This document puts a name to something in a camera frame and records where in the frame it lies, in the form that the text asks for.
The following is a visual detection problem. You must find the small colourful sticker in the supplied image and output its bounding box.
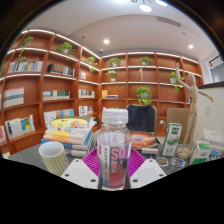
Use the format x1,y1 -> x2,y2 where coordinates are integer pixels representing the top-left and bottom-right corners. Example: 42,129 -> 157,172
170,157 -> 186,169
155,156 -> 169,167

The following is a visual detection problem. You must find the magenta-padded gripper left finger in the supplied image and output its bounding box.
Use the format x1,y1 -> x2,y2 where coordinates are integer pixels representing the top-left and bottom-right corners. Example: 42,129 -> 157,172
61,148 -> 103,190

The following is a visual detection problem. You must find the tan chair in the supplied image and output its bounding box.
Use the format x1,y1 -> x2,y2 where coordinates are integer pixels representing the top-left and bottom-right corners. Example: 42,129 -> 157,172
165,107 -> 191,136

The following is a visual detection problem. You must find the white wall socket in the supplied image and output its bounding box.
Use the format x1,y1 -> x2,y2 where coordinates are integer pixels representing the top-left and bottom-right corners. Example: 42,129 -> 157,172
204,103 -> 212,116

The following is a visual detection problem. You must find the white partition with dark top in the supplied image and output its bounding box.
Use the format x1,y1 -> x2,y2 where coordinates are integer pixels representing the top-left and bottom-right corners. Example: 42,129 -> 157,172
196,81 -> 224,148

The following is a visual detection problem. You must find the chair with dark jacket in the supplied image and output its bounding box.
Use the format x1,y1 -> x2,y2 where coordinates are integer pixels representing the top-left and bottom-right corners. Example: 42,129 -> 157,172
125,103 -> 158,134

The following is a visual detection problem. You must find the small green-white box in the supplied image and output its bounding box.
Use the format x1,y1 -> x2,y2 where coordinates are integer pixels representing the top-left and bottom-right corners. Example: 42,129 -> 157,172
189,140 -> 212,166

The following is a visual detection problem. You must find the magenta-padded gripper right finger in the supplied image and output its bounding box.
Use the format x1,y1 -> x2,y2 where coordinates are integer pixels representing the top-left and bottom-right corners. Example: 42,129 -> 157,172
128,148 -> 167,190

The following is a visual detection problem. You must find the thick black book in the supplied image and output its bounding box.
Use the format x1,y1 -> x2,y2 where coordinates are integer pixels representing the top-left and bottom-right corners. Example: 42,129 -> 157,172
139,146 -> 159,155

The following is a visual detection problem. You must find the ceiling air vent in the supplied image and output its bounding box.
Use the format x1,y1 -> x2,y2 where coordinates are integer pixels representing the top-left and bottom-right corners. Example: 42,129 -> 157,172
156,15 -> 182,28

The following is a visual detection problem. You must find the tall green-white carton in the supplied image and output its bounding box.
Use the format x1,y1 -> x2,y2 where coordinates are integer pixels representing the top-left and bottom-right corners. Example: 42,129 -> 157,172
161,122 -> 183,158

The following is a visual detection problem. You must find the wooden artist mannequin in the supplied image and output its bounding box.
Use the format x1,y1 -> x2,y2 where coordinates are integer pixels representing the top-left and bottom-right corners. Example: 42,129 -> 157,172
175,62 -> 214,160

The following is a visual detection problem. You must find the stack of colourful books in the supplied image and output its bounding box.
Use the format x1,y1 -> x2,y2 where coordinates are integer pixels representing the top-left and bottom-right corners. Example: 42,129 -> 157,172
40,115 -> 96,158

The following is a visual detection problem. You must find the clear bottle with red label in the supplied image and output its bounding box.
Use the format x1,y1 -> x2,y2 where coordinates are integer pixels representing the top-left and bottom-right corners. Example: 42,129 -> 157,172
96,107 -> 133,192

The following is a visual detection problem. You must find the green-striped white cup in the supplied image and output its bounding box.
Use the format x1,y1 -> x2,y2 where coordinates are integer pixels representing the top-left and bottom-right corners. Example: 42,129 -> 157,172
38,141 -> 70,177

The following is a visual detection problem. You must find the black ceiling track rail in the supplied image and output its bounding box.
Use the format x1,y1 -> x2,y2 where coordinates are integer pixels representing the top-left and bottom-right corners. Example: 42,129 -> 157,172
208,54 -> 223,68

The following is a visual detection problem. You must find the branched ceiling lamp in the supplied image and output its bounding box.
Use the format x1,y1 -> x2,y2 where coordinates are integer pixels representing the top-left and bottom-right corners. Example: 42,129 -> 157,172
131,0 -> 169,13

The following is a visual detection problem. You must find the wooden wall shelf unit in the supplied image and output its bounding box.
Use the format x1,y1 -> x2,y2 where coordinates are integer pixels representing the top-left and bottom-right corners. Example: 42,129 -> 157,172
0,28 -> 205,158

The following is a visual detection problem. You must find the grey curtain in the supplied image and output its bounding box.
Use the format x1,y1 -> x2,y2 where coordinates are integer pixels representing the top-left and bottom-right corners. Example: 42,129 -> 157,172
211,62 -> 224,83

